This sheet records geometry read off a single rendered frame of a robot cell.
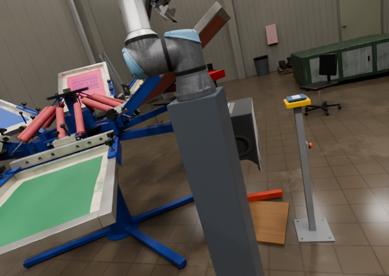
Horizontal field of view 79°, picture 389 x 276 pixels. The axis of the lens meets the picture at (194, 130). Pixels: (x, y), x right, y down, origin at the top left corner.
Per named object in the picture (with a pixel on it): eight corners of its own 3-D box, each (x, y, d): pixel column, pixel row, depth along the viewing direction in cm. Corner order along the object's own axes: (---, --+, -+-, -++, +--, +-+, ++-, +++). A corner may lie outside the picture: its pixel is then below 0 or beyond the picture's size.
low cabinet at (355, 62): (305, 92, 524) (301, 57, 502) (293, 80, 683) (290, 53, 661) (412, 72, 465) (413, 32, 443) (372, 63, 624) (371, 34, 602)
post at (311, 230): (325, 218, 174) (312, 91, 146) (335, 241, 154) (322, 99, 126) (293, 220, 180) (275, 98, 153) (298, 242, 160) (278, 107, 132)
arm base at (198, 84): (212, 95, 79) (205, 65, 76) (171, 103, 84) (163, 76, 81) (219, 87, 92) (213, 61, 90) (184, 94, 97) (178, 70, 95)
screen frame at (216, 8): (231, 17, 169) (227, 14, 169) (221, 7, 116) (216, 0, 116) (162, 94, 200) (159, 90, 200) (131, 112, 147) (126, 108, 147)
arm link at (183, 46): (208, 64, 80) (198, 21, 76) (169, 74, 79) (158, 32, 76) (204, 64, 91) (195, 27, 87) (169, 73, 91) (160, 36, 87)
